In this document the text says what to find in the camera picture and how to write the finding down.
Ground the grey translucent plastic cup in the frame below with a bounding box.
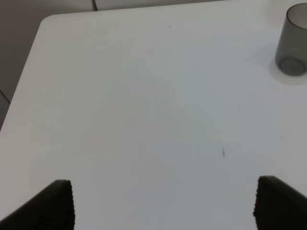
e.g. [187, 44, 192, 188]
[275, 3, 307, 76]

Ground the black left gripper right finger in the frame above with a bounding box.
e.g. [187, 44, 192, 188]
[253, 176, 307, 230]

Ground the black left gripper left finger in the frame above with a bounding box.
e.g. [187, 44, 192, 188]
[0, 180, 75, 230]

